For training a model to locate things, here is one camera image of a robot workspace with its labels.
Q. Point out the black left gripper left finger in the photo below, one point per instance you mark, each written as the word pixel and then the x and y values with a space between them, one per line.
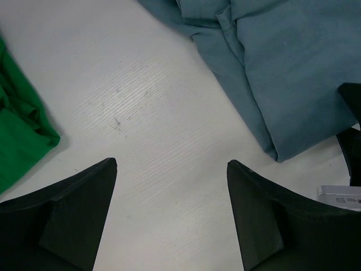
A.
pixel 58 227

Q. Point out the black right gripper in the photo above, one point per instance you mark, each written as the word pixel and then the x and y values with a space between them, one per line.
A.
pixel 349 140

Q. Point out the grey-blue t shirt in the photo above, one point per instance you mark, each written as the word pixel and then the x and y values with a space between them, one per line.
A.
pixel 279 62

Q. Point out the green t shirt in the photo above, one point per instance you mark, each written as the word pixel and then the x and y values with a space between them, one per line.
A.
pixel 26 133

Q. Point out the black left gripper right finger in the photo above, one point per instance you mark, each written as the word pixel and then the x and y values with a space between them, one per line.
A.
pixel 278 229

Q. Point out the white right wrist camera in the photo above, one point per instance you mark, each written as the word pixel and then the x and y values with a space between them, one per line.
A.
pixel 346 197

